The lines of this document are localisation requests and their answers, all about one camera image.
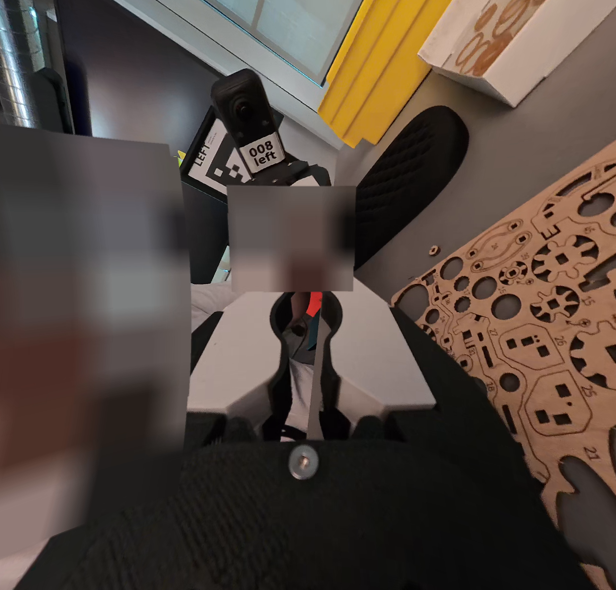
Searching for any wooden ring parts sheet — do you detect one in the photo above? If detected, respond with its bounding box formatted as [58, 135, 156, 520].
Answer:
[452, 0, 569, 78]

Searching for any silver ventilation duct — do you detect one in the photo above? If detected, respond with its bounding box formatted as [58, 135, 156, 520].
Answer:
[0, 0, 54, 129]

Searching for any stack of yellow boards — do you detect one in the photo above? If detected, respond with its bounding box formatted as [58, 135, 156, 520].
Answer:
[318, 0, 470, 149]

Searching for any black computer monitor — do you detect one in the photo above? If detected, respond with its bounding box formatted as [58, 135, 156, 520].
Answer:
[180, 181, 232, 283]

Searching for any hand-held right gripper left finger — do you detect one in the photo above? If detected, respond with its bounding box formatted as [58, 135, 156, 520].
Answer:
[187, 292, 294, 439]

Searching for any white framed window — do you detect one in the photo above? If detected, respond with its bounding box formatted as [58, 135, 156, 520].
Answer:
[74, 0, 381, 133]

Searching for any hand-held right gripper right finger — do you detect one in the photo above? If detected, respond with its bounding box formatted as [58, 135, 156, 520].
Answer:
[319, 282, 437, 437]

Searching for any white cardboard box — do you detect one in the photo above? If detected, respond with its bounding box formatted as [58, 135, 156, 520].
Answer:
[418, 0, 616, 108]

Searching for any person's left forearm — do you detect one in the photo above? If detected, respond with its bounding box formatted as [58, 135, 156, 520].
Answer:
[192, 283, 241, 333]

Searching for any black mesh cushion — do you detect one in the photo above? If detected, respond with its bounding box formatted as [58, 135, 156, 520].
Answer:
[354, 105, 470, 270]

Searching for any wooden model parts sheet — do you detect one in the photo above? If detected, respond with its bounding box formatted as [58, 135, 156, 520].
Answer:
[391, 140, 616, 590]

